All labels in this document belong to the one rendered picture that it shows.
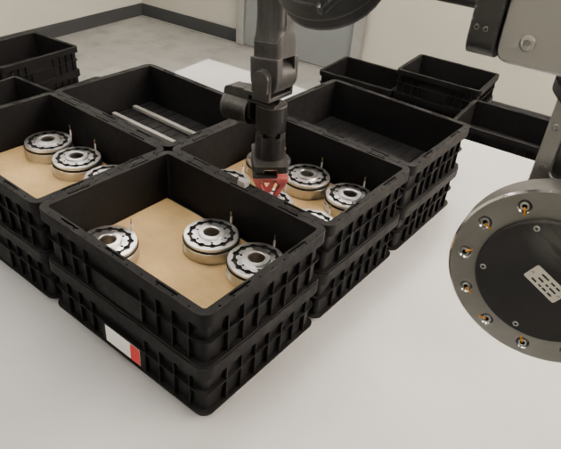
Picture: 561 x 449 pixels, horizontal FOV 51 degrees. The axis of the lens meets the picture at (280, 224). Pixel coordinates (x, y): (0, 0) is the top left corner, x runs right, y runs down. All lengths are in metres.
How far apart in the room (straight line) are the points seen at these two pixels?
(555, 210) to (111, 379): 0.74
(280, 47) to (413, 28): 3.20
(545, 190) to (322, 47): 3.96
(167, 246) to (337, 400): 0.41
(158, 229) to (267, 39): 0.41
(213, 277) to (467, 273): 0.50
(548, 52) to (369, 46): 4.01
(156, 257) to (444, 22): 3.29
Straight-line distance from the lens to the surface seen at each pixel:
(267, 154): 1.10
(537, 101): 4.07
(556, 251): 0.62
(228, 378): 0.96
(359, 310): 1.19
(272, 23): 1.03
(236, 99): 1.11
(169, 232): 1.13
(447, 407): 1.07
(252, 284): 0.86
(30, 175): 1.36
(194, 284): 1.01
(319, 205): 1.24
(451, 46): 4.13
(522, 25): 0.35
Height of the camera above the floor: 1.49
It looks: 34 degrees down
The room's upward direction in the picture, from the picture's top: 5 degrees clockwise
